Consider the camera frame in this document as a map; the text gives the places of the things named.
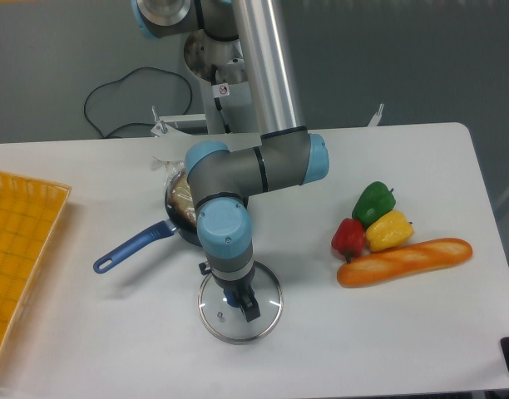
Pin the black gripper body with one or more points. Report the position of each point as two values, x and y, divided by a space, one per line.
228 275

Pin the glass pot lid blue knob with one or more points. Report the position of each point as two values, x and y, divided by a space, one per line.
223 316

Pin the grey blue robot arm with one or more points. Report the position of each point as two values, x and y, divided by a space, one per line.
221 180

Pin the dark blue saucepan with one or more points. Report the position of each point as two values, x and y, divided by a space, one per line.
161 230

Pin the wrapped bread slice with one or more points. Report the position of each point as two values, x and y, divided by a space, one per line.
177 189

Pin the red bell pepper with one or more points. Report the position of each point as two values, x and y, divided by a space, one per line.
348 240

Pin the yellow bell pepper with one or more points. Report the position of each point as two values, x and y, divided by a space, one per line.
389 231

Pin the green bell pepper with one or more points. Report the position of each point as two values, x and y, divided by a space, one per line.
375 201

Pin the orange baguette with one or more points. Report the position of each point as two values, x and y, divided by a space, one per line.
406 261

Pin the yellow woven basket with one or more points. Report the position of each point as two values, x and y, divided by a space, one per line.
29 212

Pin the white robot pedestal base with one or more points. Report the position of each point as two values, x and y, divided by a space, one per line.
219 68

